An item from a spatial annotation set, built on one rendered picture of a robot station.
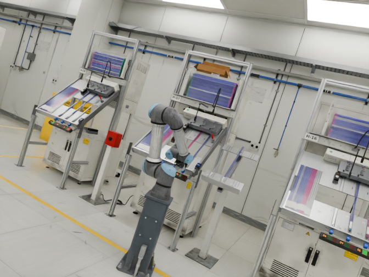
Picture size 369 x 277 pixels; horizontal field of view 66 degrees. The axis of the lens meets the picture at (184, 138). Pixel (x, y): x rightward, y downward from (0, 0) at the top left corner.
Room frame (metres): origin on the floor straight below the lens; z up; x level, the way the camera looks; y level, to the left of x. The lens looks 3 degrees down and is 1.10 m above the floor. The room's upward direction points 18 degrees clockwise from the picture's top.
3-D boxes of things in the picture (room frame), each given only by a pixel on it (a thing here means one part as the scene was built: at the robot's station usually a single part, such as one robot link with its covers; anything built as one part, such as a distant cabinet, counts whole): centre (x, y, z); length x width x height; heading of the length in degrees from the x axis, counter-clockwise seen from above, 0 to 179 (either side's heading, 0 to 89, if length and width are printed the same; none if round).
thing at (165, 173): (2.04, 0.04, 0.72); 0.13 x 0.12 x 0.14; 57
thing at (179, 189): (3.22, -0.12, 0.31); 0.70 x 0.65 x 0.62; 66
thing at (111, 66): (3.84, 1.20, 0.95); 1.35 x 0.82 x 1.90; 156
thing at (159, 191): (2.04, 0.04, 0.60); 0.15 x 0.15 x 0.10
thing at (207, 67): (3.40, -0.14, 1.82); 0.68 x 0.30 x 0.20; 66
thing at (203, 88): (3.09, -0.12, 1.52); 0.51 x 0.13 x 0.27; 66
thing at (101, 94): (3.64, 1.27, 0.66); 1.01 x 0.73 x 1.31; 156
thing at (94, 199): (3.09, 0.73, 0.39); 0.24 x 0.24 x 0.78; 66
